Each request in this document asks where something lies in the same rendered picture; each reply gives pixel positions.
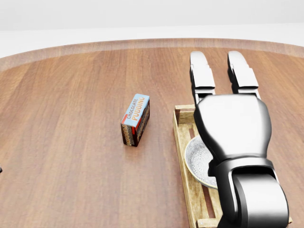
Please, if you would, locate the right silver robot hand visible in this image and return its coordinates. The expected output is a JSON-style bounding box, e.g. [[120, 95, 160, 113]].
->
[[189, 50, 273, 167]]

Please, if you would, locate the patterned grey bowl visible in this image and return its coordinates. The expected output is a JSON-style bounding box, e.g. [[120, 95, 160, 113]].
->
[[184, 135, 219, 190]]

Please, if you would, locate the wooden slat tray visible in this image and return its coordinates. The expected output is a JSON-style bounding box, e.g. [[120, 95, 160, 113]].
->
[[172, 104, 293, 228]]

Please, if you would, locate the chocolate pudding box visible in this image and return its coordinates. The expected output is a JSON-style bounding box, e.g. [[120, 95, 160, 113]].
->
[[120, 93, 151, 147]]

